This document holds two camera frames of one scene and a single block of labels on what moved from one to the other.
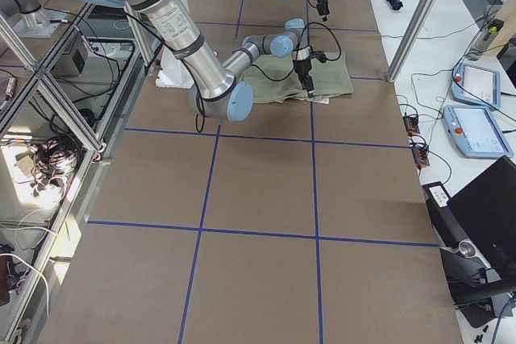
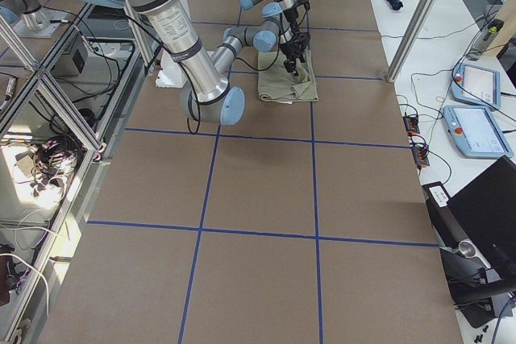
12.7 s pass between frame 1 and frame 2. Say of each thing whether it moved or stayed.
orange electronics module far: stayed
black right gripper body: moved
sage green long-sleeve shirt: moved
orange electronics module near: stayed
